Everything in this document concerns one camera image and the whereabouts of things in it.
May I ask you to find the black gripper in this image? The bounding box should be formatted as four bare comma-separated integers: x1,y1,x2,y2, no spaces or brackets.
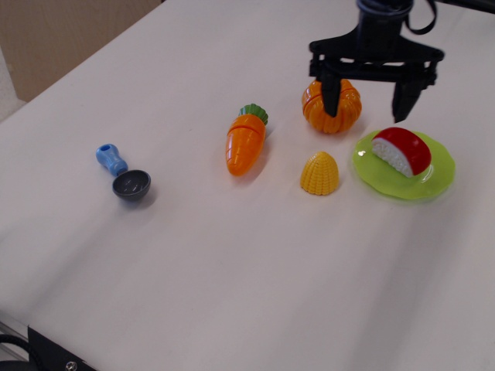
309,1,445,119

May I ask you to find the red white toy sushi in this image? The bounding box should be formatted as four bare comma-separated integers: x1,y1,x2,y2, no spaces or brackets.
371,128,432,178

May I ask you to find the green plastic plate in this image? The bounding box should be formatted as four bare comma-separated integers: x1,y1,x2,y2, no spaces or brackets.
352,131,456,200

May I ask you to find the orange toy pumpkin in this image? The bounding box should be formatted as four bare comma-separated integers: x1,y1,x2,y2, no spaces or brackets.
302,79,362,134

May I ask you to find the yellow toy corn piece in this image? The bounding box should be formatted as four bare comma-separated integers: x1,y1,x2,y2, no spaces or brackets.
300,151,340,196

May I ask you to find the orange toy carrot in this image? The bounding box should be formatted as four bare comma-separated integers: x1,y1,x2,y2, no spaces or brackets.
225,104,268,176

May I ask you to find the blue grey toy scoop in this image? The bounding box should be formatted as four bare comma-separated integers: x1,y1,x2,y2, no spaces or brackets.
95,144,151,202

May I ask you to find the black corner bracket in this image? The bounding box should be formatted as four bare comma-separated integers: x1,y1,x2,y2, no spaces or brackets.
28,327,96,371

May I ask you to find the aluminium frame rail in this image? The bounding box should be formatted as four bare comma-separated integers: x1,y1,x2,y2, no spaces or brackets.
0,311,29,342

